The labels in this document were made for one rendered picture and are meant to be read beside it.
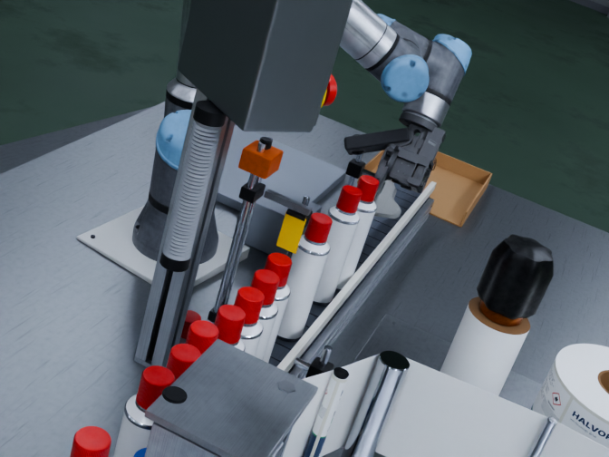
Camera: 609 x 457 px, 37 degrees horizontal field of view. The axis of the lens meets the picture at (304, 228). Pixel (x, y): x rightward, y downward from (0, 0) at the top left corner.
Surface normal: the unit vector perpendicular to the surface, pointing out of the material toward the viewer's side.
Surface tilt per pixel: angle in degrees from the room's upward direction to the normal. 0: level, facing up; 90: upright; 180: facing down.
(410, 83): 92
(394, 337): 0
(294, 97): 90
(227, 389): 0
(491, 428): 90
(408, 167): 60
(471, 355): 90
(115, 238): 3
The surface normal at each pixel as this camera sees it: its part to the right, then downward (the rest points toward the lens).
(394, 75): 0.03, 0.51
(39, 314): 0.26, -0.85
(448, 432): -0.30, 0.37
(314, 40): 0.52, 0.52
